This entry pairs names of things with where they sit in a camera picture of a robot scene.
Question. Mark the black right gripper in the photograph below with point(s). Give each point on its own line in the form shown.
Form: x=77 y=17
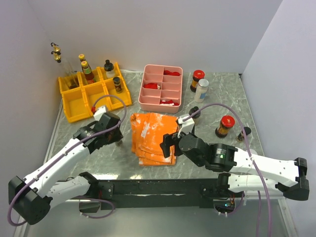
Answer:
x=170 y=139

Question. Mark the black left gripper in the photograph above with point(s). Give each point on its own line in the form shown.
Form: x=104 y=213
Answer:
x=117 y=135

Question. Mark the brown spice jar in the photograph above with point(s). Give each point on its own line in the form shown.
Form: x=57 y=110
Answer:
x=196 y=114

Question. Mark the dark spice shaker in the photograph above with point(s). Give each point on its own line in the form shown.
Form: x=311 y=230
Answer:
x=117 y=84

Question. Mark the sauce bottle green label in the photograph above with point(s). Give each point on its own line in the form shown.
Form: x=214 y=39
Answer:
x=89 y=75

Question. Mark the white bottle black cap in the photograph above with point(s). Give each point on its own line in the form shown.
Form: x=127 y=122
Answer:
x=109 y=69

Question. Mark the sauce bottle yellow cap back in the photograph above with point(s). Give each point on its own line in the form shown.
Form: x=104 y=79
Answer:
x=82 y=57

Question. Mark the brass clamp wall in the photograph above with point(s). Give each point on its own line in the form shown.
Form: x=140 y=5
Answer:
x=56 y=47
x=57 y=56

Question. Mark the dark spice jar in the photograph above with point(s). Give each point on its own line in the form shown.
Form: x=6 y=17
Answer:
x=118 y=143

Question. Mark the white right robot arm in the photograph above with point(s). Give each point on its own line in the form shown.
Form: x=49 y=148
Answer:
x=240 y=171

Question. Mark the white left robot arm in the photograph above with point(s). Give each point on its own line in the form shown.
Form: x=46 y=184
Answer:
x=33 y=196

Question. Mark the orange tie-dye cloth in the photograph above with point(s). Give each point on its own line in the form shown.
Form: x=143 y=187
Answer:
x=147 y=134

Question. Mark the yellow plastic bin organizer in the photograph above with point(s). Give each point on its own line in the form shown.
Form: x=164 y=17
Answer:
x=77 y=102

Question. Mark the red white sock bottom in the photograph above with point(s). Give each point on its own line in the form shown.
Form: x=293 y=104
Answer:
x=168 y=102

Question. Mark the pink divided tray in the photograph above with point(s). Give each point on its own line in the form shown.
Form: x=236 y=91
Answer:
x=171 y=88

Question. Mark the red sock middle compartment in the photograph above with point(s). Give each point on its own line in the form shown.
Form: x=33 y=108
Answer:
x=152 y=85

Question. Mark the red sock compartment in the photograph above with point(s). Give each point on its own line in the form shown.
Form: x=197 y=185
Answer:
x=169 y=73
x=152 y=85

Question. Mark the silver lid glass jar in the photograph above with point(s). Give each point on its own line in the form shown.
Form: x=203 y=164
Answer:
x=201 y=90

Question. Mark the red sock top compartment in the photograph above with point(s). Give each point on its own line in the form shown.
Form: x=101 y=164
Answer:
x=169 y=73

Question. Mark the dark brown jar back right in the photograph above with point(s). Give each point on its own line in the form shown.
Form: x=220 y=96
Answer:
x=242 y=135

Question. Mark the red lid sauce jar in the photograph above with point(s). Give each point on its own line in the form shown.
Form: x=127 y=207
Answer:
x=197 y=76

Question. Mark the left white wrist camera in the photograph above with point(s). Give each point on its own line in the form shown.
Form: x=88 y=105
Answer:
x=98 y=112

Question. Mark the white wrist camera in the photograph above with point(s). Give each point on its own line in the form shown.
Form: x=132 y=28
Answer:
x=98 y=112
x=187 y=126

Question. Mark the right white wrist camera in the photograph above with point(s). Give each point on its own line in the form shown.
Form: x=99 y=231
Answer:
x=187 y=126

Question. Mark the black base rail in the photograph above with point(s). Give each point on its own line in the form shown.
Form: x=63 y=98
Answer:
x=162 y=193

